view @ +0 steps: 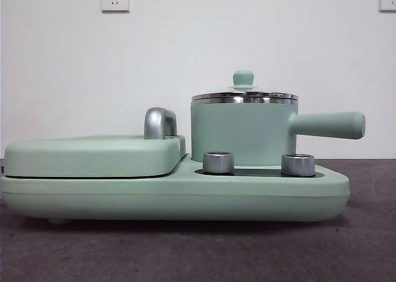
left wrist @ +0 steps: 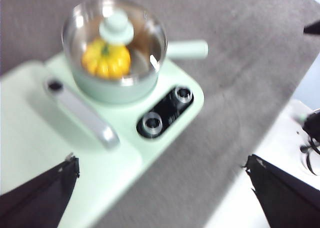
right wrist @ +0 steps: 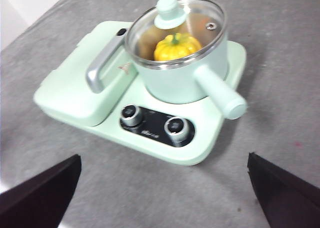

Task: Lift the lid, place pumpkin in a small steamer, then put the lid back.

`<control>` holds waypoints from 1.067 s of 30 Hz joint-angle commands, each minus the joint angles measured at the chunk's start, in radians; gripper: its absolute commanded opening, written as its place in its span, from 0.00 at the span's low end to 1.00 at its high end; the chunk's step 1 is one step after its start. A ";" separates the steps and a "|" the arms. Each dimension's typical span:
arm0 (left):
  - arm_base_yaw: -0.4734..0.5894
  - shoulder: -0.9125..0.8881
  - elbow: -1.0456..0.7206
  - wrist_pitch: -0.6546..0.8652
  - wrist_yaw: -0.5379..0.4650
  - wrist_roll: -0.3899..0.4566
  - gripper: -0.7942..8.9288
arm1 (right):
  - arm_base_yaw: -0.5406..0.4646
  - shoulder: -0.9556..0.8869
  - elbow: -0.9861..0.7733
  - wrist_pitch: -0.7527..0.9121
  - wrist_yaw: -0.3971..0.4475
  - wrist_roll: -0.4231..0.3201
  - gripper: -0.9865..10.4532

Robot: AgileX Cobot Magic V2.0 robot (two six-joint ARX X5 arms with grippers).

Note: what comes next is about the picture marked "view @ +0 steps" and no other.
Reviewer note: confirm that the glass lid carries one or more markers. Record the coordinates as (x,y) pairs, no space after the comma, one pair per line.
(242,78)

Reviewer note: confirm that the mint green breakfast machine base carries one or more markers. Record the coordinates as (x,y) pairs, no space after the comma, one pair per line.
(77,198)

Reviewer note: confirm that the silver control knob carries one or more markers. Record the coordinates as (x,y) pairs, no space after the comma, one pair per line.
(297,165)
(218,163)

